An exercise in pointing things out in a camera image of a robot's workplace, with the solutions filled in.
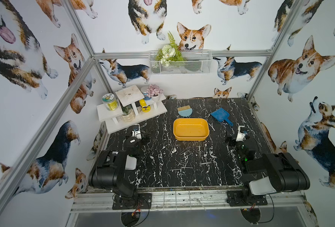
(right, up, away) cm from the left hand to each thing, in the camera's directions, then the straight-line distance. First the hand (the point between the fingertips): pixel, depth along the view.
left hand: (138, 127), depth 92 cm
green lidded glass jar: (-17, +17, -2) cm, 24 cm away
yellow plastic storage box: (+35, -3, +12) cm, 37 cm away
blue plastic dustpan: (+60, +7, +19) cm, 64 cm away
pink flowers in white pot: (+10, +23, 0) cm, 25 cm away
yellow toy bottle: (+1, +13, +16) cm, 21 cm away
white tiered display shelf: (-6, +20, +2) cm, 21 cm away
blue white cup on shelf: (+4, +19, +5) cm, 21 cm away
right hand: (+64, -1, -3) cm, 64 cm away
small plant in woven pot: (-10, +8, +11) cm, 17 cm away
